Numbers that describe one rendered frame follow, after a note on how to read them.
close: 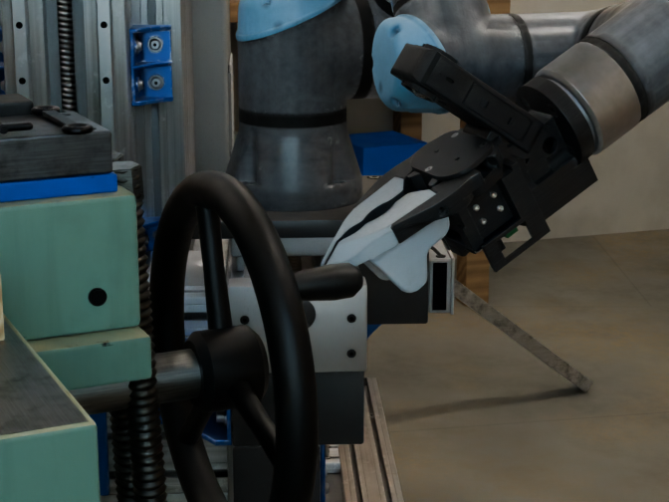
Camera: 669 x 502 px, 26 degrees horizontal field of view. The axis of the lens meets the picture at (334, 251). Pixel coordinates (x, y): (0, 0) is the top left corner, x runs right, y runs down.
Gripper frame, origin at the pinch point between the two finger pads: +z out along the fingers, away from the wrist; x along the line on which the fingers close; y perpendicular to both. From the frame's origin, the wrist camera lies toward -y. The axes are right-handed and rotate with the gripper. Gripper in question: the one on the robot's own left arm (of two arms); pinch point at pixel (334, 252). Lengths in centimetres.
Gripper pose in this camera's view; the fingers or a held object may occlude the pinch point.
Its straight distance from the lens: 100.8
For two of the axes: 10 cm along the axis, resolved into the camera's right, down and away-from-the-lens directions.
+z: -7.9, 5.8, -2.3
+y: 4.5, 7.8, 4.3
